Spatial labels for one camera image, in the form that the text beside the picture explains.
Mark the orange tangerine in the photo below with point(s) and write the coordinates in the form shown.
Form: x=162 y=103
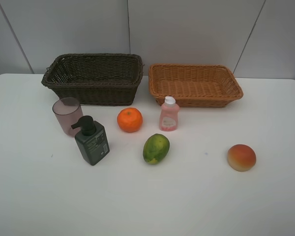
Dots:
x=130 y=120

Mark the red yellow peach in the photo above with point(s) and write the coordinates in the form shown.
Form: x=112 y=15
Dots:
x=241 y=157

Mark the translucent pink plastic cup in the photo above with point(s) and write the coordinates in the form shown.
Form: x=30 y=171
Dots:
x=68 y=111

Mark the orange wicker basket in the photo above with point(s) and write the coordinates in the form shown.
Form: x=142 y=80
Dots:
x=192 y=85

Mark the pink dish soap bottle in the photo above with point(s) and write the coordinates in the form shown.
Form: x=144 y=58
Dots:
x=169 y=114

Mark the dark green pump bottle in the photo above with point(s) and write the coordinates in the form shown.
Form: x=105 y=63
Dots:
x=91 y=139

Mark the green mango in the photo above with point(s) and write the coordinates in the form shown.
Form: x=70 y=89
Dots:
x=155 y=149

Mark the dark brown wicker basket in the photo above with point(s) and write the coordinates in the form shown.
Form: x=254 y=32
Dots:
x=102 y=79

